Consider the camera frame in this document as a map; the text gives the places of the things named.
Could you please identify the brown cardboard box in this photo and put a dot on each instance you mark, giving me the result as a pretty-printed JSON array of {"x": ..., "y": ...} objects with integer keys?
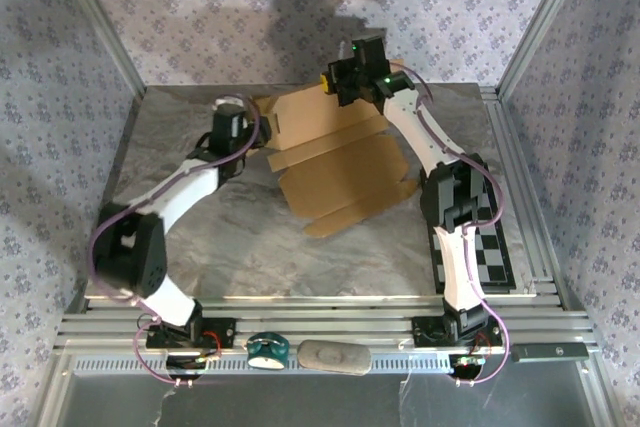
[{"x": 340, "y": 177}]

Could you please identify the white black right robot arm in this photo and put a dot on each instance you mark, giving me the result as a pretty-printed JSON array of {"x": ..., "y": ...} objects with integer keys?
[{"x": 415, "y": 122}]

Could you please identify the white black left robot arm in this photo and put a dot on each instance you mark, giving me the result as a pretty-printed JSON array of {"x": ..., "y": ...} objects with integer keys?
[{"x": 195, "y": 187}]

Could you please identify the aluminium extrusion base rails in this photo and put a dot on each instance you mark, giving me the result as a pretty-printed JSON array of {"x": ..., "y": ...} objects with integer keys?
[{"x": 325, "y": 317}]

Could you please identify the teal tape dispenser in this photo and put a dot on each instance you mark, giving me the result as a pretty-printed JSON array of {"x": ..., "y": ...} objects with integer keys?
[{"x": 267, "y": 349}]

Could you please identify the black white checkerboard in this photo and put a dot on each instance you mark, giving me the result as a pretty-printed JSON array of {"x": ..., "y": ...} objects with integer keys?
[{"x": 495, "y": 267}]

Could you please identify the grey oval stone pad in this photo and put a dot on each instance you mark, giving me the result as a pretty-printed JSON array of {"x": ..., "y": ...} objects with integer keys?
[{"x": 332, "y": 357}]

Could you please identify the black rectangular device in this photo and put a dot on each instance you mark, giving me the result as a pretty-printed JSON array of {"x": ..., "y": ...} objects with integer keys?
[{"x": 550, "y": 352}]

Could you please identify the aluminium side rail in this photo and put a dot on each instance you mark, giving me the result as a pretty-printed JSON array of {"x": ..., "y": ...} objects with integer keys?
[{"x": 501, "y": 122}]

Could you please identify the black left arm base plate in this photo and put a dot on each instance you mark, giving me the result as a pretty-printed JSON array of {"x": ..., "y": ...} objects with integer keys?
[{"x": 222, "y": 334}]

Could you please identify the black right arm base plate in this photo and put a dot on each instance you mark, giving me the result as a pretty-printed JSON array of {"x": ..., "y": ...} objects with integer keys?
[{"x": 425, "y": 334}]

